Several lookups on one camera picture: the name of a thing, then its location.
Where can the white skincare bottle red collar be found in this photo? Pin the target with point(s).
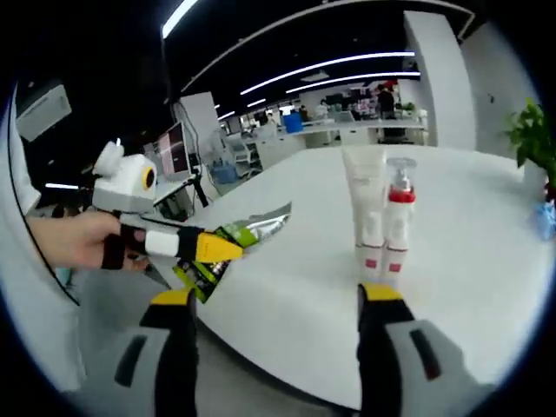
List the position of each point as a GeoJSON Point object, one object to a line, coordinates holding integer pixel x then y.
{"type": "Point", "coordinates": [401, 197]}

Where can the blue cloth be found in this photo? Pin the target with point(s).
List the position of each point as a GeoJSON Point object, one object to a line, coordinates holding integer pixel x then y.
{"type": "Point", "coordinates": [545, 221]}

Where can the white skincare tube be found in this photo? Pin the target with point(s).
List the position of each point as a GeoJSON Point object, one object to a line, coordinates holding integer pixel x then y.
{"type": "Point", "coordinates": [362, 182]}

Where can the black laptop stand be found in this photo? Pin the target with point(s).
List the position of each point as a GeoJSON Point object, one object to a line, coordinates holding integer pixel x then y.
{"type": "Point", "coordinates": [200, 193]}

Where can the person's white shirt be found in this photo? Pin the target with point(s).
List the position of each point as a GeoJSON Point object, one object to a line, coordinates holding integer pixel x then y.
{"type": "Point", "coordinates": [26, 304]}

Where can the ceiling light strip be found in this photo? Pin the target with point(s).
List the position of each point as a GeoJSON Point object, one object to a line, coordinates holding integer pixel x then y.
{"type": "Point", "coordinates": [360, 57]}
{"type": "Point", "coordinates": [347, 79]}
{"type": "Point", "coordinates": [178, 17]}

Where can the blue bin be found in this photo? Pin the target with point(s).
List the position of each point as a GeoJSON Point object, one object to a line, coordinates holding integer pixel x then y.
{"type": "Point", "coordinates": [292, 123]}

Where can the green potted plant white pot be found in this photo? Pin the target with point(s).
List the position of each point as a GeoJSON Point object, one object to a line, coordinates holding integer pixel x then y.
{"type": "Point", "coordinates": [532, 134]}

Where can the silver green skincare sachet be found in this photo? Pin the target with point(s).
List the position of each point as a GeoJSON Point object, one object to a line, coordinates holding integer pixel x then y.
{"type": "Point", "coordinates": [260, 226]}

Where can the open laptop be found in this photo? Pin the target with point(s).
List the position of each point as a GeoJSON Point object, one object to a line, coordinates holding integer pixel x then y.
{"type": "Point", "coordinates": [171, 152]}

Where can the long white office counter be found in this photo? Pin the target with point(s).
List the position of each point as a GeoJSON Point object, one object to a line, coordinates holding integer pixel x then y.
{"type": "Point", "coordinates": [347, 137]}

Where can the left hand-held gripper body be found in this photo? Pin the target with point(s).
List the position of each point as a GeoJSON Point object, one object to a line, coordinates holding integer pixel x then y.
{"type": "Point", "coordinates": [126, 187]}

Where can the person's left hand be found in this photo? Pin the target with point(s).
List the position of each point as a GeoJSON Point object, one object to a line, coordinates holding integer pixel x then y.
{"type": "Point", "coordinates": [74, 239]}

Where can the blue water jug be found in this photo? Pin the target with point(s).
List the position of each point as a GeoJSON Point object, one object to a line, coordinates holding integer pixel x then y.
{"type": "Point", "coordinates": [223, 171]}

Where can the white ceiling air conditioner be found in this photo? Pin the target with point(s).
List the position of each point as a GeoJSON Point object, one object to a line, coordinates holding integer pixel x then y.
{"type": "Point", "coordinates": [43, 113]}

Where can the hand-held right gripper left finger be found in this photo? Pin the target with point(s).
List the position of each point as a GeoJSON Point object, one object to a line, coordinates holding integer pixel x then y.
{"type": "Point", "coordinates": [174, 369]}

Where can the dark red cloth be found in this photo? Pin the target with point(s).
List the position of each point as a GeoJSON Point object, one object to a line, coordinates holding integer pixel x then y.
{"type": "Point", "coordinates": [551, 193]}

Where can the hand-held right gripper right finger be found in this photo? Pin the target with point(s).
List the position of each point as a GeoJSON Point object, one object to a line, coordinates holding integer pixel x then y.
{"type": "Point", "coordinates": [382, 369]}

